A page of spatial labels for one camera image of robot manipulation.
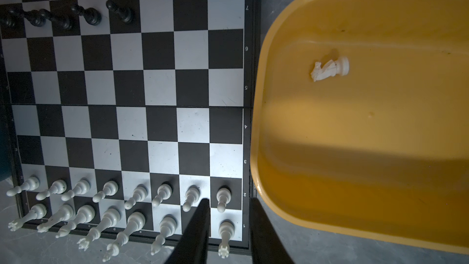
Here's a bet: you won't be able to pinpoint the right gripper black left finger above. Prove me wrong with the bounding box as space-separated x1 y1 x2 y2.
165 199 211 264

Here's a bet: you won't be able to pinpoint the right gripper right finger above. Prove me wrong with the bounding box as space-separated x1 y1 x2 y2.
249 198 294 264

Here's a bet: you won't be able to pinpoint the white chess pieces row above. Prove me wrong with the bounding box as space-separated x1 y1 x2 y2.
6 176 235 262

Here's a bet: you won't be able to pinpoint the white knight chess piece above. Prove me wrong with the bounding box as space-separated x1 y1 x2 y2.
310 56 350 82

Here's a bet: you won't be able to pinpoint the black chess pieces on board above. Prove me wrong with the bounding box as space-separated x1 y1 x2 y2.
1 0 134 31

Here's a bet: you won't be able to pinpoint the yellow plastic tray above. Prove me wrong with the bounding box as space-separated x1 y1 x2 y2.
250 0 469 254

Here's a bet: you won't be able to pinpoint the black white chessboard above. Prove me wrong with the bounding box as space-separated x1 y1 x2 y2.
1 0 260 254

